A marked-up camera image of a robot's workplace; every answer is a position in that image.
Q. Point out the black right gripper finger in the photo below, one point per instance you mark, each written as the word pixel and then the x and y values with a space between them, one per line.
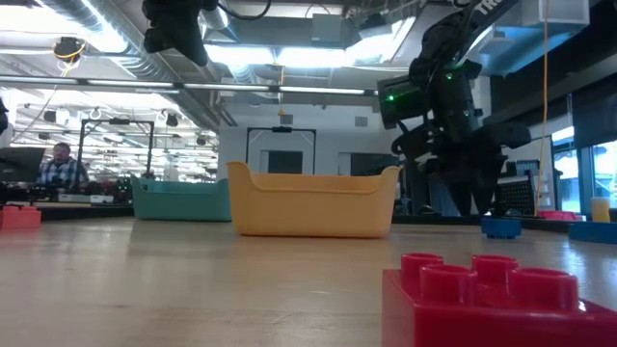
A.
pixel 465 188
pixel 489 183

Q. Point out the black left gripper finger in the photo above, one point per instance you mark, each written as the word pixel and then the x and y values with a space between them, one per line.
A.
pixel 155 38
pixel 190 43

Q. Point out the small blue toy block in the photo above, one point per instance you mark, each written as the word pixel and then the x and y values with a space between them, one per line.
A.
pixel 501 229

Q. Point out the long blue toy block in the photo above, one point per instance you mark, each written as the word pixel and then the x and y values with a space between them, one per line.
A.
pixel 595 233

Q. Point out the small orange toy block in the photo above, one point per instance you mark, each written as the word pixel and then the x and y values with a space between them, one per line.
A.
pixel 19 219

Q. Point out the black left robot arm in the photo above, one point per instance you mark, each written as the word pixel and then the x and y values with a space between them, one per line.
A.
pixel 2 118

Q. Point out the black perforated crate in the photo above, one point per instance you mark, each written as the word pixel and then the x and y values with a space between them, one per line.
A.
pixel 518 195

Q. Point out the long ceiling light bar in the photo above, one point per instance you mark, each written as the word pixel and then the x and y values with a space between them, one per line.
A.
pixel 130 83

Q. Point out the whiteboard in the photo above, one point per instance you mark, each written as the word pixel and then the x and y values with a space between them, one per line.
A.
pixel 542 159

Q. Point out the red tray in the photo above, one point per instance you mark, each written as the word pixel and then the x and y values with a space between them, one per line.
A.
pixel 556 215

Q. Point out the yellow cup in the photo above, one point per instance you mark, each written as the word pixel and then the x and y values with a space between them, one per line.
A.
pixel 600 209

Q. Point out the small red toy block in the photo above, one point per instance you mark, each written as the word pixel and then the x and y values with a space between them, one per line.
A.
pixel 482 323

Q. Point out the yellow plastic bin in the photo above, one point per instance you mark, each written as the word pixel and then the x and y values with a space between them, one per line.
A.
pixel 308 212

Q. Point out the teal green plastic bin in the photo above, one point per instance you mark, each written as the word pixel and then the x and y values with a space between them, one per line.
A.
pixel 178 202

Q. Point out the person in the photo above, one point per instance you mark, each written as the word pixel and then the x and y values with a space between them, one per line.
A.
pixel 60 171

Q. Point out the white box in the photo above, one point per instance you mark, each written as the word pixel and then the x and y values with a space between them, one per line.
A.
pixel 84 198

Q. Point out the black computer monitor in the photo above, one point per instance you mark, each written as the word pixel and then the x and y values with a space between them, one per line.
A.
pixel 19 164

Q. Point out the silver ventilation duct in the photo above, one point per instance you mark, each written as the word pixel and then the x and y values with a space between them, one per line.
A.
pixel 144 62

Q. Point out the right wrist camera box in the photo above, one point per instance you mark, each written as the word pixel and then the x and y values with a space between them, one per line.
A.
pixel 402 103

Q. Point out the black rig frame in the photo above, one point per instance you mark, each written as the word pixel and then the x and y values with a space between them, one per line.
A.
pixel 118 121
pixel 282 129

